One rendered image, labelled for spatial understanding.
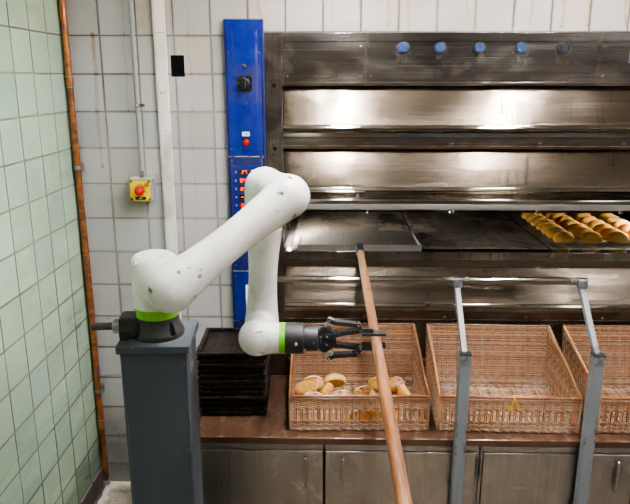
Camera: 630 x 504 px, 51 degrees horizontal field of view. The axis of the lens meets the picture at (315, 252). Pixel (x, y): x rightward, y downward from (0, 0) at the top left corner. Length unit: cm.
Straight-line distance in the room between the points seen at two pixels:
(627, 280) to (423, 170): 105
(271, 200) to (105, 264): 146
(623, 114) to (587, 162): 24
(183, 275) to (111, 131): 136
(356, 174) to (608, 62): 112
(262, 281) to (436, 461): 111
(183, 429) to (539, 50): 202
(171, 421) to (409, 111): 159
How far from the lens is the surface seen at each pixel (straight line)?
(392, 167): 286
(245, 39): 281
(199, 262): 173
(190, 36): 288
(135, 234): 302
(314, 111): 282
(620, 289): 323
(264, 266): 199
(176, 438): 203
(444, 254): 296
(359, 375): 302
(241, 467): 274
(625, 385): 330
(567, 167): 303
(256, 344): 192
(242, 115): 282
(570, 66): 300
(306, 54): 284
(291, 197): 178
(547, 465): 283
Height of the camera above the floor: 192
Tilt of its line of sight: 15 degrees down
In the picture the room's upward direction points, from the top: straight up
